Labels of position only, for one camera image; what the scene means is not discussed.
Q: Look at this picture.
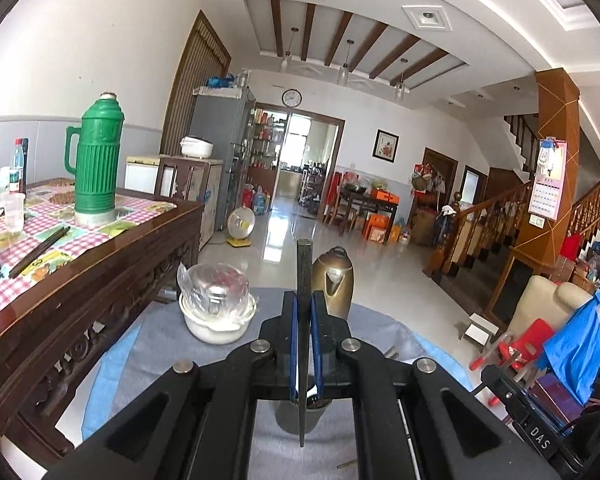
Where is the white step stool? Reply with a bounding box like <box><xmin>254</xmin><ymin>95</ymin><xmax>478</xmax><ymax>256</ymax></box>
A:
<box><xmin>461</xmin><ymin>312</ymin><xmax>501</xmax><ymax>351</ymax></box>

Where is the brown slatted door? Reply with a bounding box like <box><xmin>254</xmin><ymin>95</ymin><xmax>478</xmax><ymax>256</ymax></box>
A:
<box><xmin>160</xmin><ymin>10</ymin><xmax>232</xmax><ymax>158</ymax></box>

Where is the white bowl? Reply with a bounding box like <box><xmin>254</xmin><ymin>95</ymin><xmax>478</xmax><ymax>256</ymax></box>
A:
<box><xmin>179</xmin><ymin>292</ymin><xmax>257</xmax><ymax>345</ymax></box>

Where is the clear plastic bag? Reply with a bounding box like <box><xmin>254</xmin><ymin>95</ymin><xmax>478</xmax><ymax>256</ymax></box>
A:
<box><xmin>177</xmin><ymin>261</ymin><xmax>253</xmax><ymax>323</ymax></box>

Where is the yellow round heater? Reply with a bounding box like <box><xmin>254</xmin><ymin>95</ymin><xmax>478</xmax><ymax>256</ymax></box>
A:
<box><xmin>226</xmin><ymin>206</ymin><xmax>257</xmax><ymax>248</ymax></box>

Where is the white chest freezer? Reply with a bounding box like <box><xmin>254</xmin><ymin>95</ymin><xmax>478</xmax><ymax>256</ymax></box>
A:
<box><xmin>125</xmin><ymin>156</ymin><xmax>160</xmax><ymax>195</ymax></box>

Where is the black chopstick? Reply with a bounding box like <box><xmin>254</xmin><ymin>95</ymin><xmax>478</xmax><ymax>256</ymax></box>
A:
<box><xmin>9</xmin><ymin>226</ymin><xmax>67</xmax><ymax>278</ymax></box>
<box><xmin>12</xmin><ymin>226</ymin><xmax>71</xmax><ymax>279</ymax></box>

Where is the framed wall picture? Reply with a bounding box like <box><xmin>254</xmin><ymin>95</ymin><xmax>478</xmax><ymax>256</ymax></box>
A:
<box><xmin>373</xmin><ymin>129</ymin><xmax>400</xmax><ymax>162</ymax></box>

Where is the blue plastic sheet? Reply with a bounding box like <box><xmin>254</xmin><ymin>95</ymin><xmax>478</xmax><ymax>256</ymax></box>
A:
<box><xmin>537</xmin><ymin>290</ymin><xmax>600</xmax><ymax>406</ymax></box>

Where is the wooden stair railing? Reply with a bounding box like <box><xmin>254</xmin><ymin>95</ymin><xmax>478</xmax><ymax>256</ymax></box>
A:
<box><xmin>425</xmin><ymin>115</ymin><xmax>600</xmax><ymax>321</ymax></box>

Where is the clear plastic cup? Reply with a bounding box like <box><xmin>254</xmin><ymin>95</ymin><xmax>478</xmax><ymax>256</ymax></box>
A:
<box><xmin>2</xmin><ymin>192</ymin><xmax>27</xmax><ymax>233</ymax></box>

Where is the grey perforated utensil holder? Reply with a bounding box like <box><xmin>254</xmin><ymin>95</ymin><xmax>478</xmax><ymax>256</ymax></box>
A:
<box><xmin>275</xmin><ymin>390</ymin><xmax>331</xmax><ymax>436</ymax></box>

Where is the clear water bottle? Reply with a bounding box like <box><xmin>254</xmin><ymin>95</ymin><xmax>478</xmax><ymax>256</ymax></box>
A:
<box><xmin>9</xmin><ymin>139</ymin><xmax>26</xmax><ymax>196</ymax></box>

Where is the wood framed cabinet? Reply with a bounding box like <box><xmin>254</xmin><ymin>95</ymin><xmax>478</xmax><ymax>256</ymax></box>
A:
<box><xmin>155</xmin><ymin>156</ymin><xmax>224</xmax><ymax>248</ymax></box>

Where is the grey towel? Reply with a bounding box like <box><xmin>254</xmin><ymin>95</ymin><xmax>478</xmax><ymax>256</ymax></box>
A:
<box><xmin>130</xmin><ymin>287</ymin><xmax>431</xmax><ymax>480</ymax></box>

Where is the dark wooden chopstick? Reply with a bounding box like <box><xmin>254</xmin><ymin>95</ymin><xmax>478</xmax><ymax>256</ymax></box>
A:
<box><xmin>296</xmin><ymin>240</ymin><xmax>313</xmax><ymax>448</ymax></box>

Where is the light blue table cover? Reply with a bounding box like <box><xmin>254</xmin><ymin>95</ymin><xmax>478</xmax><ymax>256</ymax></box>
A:
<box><xmin>81</xmin><ymin>287</ymin><xmax>476</xmax><ymax>443</ymax></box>

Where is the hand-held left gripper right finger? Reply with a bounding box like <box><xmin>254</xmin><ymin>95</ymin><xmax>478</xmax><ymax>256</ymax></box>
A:
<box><xmin>307</xmin><ymin>290</ymin><xmax>566</xmax><ymax>480</ymax></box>

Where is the wall calendar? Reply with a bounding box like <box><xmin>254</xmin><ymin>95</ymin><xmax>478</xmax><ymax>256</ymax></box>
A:
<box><xmin>528</xmin><ymin>140</ymin><xmax>567</xmax><ymax>221</ymax></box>

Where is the beige armchair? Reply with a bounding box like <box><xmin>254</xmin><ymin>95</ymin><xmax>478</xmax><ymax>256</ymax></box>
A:
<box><xmin>500</xmin><ymin>275</ymin><xmax>593</xmax><ymax>346</ymax></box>

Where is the red plastic chair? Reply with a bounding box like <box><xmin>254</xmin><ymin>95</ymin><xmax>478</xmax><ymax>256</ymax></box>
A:
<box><xmin>470</xmin><ymin>317</ymin><xmax>556</xmax><ymax>386</ymax></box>

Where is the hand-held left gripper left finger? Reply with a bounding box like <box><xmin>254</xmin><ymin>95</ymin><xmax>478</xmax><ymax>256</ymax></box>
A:
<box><xmin>45</xmin><ymin>290</ymin><xmax>301</xmax><ymax>480</ymax></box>

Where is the wooden column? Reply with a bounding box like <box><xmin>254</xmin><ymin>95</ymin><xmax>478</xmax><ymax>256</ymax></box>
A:
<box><xmin>510</xmin><ymin>67</ymin><xmax>581</xmax><ymax>271</ymax></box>

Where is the brass electric kettle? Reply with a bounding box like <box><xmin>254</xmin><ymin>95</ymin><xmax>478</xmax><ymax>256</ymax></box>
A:
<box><xmin>311</xmin><ymin>246</ymin><xmax>355</xmax><ymax>320</ymax></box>

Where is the recessed ceiling light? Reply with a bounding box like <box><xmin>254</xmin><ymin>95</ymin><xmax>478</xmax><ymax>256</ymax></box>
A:
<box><xmin>402</xmin><ymin>5</ymin><xmax>452</xmax><ymax>31</ymax></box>

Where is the carved wooden side table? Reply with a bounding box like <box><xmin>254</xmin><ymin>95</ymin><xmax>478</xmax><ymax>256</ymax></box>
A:
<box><xmin>0</xmin><ymin>187</ymin><xmax>206</xmax><ymax>453</ymax></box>

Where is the pendant lamp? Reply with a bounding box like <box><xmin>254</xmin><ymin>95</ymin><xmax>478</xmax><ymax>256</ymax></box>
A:
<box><xmin>279</xmin><ymin>27</ymin><xmax>298</xmax><ymax>74</ymax></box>
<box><xmin>337</xmin><ymin>40</ymin><xmax>355</xmax><ymax>86</ymax></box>
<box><xmin>393</xmin><ymin>58</ymin><xmax>410</xmax><ymax>102</ymax></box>

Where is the green thermos flask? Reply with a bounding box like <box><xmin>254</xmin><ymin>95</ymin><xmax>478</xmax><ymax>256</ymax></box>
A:
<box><xmin>64</xmin><ymin>91</ymin><xmax>126</xmax><ymax>228</ymax></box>

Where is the white rice cooker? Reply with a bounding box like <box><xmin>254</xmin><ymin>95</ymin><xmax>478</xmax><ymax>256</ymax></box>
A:
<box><xmin>180</xmin><ymin>136</ymin><xmax>215</xmax><ymax>158</ymax></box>

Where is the grey refrigerator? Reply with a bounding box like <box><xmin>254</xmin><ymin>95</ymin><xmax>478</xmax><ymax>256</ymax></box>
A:
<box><xmin>187</xmin><ymin>87</ymin><xmax>256</xmax><ymax>221</ymax></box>

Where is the dark wooden dining table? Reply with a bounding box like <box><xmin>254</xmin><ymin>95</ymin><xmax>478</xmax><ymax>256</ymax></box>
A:
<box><xmin>337</xmin><ymin>187</ymin><xmax>400</xmax><ymax>233</ymax></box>

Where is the checkered tablecloth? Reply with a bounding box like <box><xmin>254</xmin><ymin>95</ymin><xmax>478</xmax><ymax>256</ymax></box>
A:
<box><xmin>0</xmin><ymin>178</ymin><xmax>178</xmax><ymax>328</ymax></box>

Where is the blue water jug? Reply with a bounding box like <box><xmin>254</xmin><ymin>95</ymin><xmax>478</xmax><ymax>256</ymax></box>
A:
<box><xmin>252</xmin><ymin>185</ymin><xmax>271</xmax><ymax>216</ymax></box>

